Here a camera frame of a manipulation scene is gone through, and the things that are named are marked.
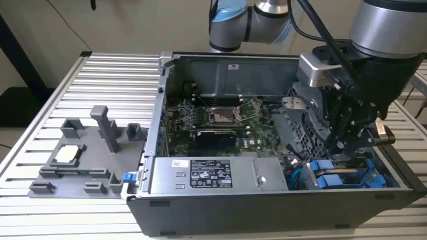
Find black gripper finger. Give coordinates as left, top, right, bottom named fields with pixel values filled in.
left=327, top=99, right=356, bottom=156
left=355, top=116, right=397, bottom=151

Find grey metal disk bay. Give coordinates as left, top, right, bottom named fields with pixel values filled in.
left=270, top=66, right=401, bottom=192

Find green motherboard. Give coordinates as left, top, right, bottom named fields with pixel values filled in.
left=164, top=96, right=290, bottom=158

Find CPU socket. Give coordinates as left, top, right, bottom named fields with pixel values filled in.
left=205, top=106, right=242, bottom=125

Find black graphics card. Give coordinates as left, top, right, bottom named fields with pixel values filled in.
left=194, top=128, right=240, bottom=152

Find black RAM sticks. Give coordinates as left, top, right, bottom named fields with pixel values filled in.
left=196, top=94, right=246, bottom=106

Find black open PC case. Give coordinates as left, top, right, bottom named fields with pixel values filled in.
left=125, top=51, right=427, bottom=238

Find silver power supply unit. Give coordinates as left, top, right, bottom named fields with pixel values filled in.
left=148, top=156, right=288, bottom=195

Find grey parts rack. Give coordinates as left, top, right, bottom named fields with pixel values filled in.
left=28, top=104, right=149, bottom=200

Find silver CPU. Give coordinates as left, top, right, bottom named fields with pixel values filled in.
left=52, top=144, right=82, bottom=163

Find black box on floor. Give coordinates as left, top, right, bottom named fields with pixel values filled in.
left=0, top=86, right=56, bottom=127

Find black desk leg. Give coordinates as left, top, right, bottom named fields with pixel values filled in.
left=0, top=12, right=48, bottom=101

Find black wire with labelled plug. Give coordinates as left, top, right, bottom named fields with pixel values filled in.
left=282, top=143, right=302, bottom=166

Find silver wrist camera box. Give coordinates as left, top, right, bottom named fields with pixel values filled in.
left=296, top=51, right=344, bottom=88

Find blue data wire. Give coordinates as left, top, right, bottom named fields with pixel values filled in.
left=288, top=166, right=304, bottom=190

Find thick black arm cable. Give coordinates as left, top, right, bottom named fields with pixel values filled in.
left=294, top=0, right=356, bottom=87

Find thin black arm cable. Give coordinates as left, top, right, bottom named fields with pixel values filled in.
left=286, top=0, right=327, bottom=42

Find thin black wall cable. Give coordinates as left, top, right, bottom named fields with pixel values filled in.
left=45, top=0, right=93, bottom=53

